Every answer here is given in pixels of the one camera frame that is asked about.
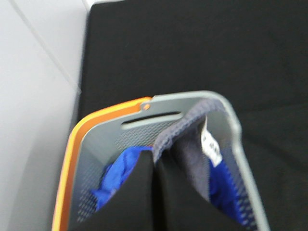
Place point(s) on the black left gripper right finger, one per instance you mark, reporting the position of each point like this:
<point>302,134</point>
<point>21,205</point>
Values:
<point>179,207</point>

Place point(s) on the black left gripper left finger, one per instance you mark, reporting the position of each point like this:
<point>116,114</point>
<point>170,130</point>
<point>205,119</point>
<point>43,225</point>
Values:
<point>132,207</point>

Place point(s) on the grey microfibre towel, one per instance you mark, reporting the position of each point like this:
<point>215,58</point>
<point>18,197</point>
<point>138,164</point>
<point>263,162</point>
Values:
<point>182,141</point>

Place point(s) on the blue towel in basket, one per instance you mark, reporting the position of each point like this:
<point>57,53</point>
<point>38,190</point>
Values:
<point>222,190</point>

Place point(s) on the white towel care label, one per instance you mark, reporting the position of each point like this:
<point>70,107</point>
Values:
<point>210,146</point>

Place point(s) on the grey perforated laundry basket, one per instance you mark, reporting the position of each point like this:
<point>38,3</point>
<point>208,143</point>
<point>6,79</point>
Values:
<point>104,142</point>

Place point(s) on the orange basket handle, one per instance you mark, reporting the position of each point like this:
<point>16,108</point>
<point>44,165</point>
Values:
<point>65,188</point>

